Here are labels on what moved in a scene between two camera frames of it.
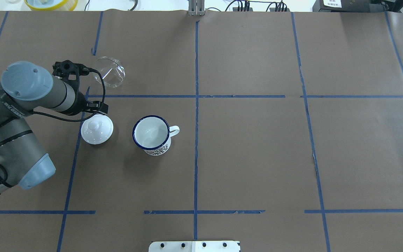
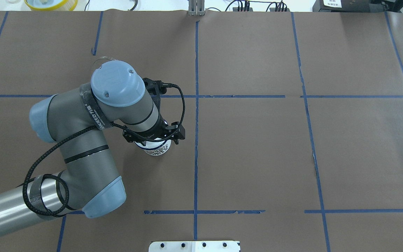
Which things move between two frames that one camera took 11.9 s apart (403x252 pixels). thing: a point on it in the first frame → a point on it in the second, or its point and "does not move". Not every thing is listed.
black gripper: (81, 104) → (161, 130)
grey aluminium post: (196, 7) does not move
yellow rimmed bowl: (51, 5) does not move
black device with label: (355, 6) does not move
